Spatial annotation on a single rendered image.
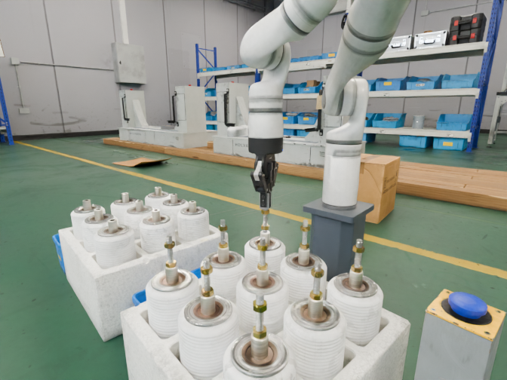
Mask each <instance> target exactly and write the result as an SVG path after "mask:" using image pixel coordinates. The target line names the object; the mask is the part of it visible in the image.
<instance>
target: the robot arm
mask: <svg viewBox="0 0 507 380"><path fill-rule="evenodd" d="M338 1H339V0H284V1H283V2H282V4H281V5H280V6H279V7H278V8H277V9H275V10H274V11H272V12H271V13H269V14H268V15H266V16H265V17H264V18H263V19H261V20H260V21H259V22H257V23H256V24H254V25H253V26H252V27H251V28H250V29H249V30H248V31H247V33H246V34H245V35H244V37H243V39H242V41H241V47H240V55H241V59H242V61H243V62H244V64H245V65H247V66H249V67H251V68H253V69H264V73H263V77H262V81H260V82H257V83H254V84H252V85H251V86H250V90H249V119H248V126H247V125H242V126H237V127H228V129H227V137H240V136H248V151H249V152H250V153H252V154H255V155H256V160H255V162H254V169H255V171H251V172H250V177H251V179H252V182H253V186H254V188H255V191H256V192H259V193H260V209H261V210H268V209H269V208H270V207H271V206H272V192H271V191H272V190H273V186H275V181H276V176H277V172H278V166H279V165H278V163H277V162H276V160H275V154H279V153H282V152H283V132H284V122H283V115H282V109H283V89H284V85H285V82H286V79H287V74H288V70H289V67H290V60H291V49H290V44H289V42H292V41H300V40H302V39H303V38H305V37H306V36H307V35H308V34H309V33H310V32H311V31H312V30H313V29H314V28H315V27H316V26H317V25H318V24H319V23H320V22H321V21H322V20H323V19H324V18H325V17H326V16H327V15H328V14H329V13H330V12H331V11H332V10H333V8H334V7H335V5H336V4H337V2H338ZM410 2H411V0H355V1H354V2H353V4H352V6H351V8H350V10H349V14H348V16H347V19H346V24H345V26H344V29H343V34H342V38H341V41H340V46H339V49H338V51H337V55H336V59H335V61H334V64H333V67H332V69H331V71H330V74H329V76H328V78H327V81H326V84H325V86H324V90H323V94H322V98H321V106H322V109H323V111H324V113H325V114H326V115H331V116H350V117H349V120H348V122H347V123H346V124H344V125H343V126H342V127H338V128H337V129H334V130H330V131H328V132H327V134H326V143H325V156H324V180H323V192H322V205H323V206H324V207H326V208H329V209H332V210H353V209H355V208H356V204H357V196H358V180H359V172H360V163H361V147H362V139H363V134H364V124H365V118H366V112H367V103H368V98H369V87H368V83H367V81H366V80H365V79H364V78H353V77H355V76H356V75H357V74H358V73H360V72H362V71H363V70H365V69H366V68H367V67H369V66H370V65H372V64H373V63H375V62H376V61H377V60H378V59H379V58H380V57H381V56H382V55H383V54H384V53H385V52H386V50H387V48H388V46H389V44H390V42H391V40H392V38H393V36H394V34H395V32H396V30H397V28H398V26H399V23H400V22H401V19H402V17H403V16H404V13H405V11H406V10H407V7H408V5H409V4H410Z"/></svg>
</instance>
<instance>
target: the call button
mask: <svg viewBox="0 0 507 380"><path fill-rule="evenodd" d="M448 303H449V304H450V306H451V308H452V309H453V311H455V312H456V313H457V314H459V315H461V316H463V317H467V318H471V319H478V318H480V317H481V316H484V315H485V314H486V313H487V304H486V303H485V302H484V301H483V300H481V299H480V298H478V297H477V296H474V295H472V294H469V293H463V292H455V293H451V294H450V295H449V298H448Z"/></svg>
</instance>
